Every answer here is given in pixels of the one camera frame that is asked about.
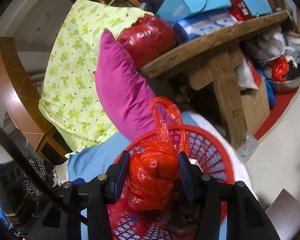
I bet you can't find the red plastic bag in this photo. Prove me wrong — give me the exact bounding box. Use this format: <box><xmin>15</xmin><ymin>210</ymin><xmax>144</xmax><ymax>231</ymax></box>
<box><xmin>125</xmin><ymin>97</ymin><xmax>189</xmax><ymax>211</ymax></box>

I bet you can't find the red plastic mesh basket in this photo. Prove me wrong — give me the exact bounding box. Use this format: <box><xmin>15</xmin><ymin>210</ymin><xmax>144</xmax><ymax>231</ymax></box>
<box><xmin>108</xmin><ymin>125</ymin><xmax>235</xmax><ymax>239</ymax></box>

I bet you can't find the black plastic bag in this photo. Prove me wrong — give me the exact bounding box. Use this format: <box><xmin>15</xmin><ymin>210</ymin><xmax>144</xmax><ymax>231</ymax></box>
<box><xmin>166</xmin><ymin>198</ymin><xmax>199</xmax><ymax>237</ymax></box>

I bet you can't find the blue bed sheet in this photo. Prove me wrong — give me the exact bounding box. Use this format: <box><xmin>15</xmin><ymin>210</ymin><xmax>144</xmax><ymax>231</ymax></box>
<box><xmin>66</xmin><ymin>112</ymin><xmax>228</xmax><ymax>240</ymax></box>

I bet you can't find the green clover patterned quilt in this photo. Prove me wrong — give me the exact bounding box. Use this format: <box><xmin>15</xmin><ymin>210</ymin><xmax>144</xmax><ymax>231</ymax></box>
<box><xmin>39</xmin><ymin>0</ymin><xmax>147</xmax><ymax>156</ymax></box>

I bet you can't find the magenta pillow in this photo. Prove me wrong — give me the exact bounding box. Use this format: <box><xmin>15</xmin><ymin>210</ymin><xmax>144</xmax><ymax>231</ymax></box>
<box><xmin>94</xmin><ymin>29</ymin><xmax>155</xmax><ymax>141</ymax></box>

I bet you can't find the brown cardboard box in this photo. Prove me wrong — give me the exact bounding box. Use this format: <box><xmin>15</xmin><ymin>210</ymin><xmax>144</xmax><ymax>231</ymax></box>
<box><xmin>241</xmin><ymin>81</ymin><xmax>270</xmax><ymax>135</ymax></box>

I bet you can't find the wooden headboard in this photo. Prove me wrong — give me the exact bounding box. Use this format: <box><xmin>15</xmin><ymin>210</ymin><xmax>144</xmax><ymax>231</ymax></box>
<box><xmin>0</xmin><ymin>37</ymin><xmax>71</xmax><ymax>165</ymax></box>

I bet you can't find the red floor mat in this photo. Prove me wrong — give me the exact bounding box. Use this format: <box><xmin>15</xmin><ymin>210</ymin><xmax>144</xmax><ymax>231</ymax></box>
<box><xmin>254</xmin><ymin>88</ymin><xmax>300</xmax><ymax>141</ymax></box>

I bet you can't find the metal bowl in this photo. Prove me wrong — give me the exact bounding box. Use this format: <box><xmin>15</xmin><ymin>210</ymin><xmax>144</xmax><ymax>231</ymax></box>
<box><xmin>268</xmin><ymin>63</ymin><xmax>300</xmax><ymax>94</ymax></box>

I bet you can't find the small red bag in bowl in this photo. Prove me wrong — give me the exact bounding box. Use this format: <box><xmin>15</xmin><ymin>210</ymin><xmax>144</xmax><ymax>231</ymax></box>
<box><xmin>271</xmin><ymin>56</ymin><xmax>289</xmax><ymax>81</ymax></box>

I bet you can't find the wooden table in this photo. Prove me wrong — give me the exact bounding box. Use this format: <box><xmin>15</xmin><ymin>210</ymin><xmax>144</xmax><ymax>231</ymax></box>
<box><xmin>141</xmin><ymin>9</ymin><xmax>292</xmax><ymax>149</ymax></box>

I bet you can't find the shiny red wrapped bundle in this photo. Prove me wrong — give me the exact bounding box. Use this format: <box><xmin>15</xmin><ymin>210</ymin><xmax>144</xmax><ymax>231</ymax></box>
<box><xmin>117</xmin><ymin>14</ymin><xmax>177</xmax><ymax>70</ymax></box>

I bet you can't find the blue white tissue pack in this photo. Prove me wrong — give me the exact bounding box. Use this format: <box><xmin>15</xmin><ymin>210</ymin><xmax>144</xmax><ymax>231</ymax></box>
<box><xmin>172</xmin><ymin>9</ymin><xmax>242</xmax><ymax>43</ymax></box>

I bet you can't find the red box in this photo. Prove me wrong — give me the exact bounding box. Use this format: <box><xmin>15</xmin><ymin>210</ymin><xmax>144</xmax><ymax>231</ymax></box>
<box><xmin>228</xmin><ymin>0</ymin><xmax>253</xmax><ymax>21</ymax></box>

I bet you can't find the light blue cardboard box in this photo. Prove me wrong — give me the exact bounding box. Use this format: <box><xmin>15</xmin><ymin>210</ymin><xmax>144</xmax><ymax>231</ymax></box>
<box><xmin>156</xmin><ymin>0</ymin><xmax>232</xmax><ymax>24</ymax></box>

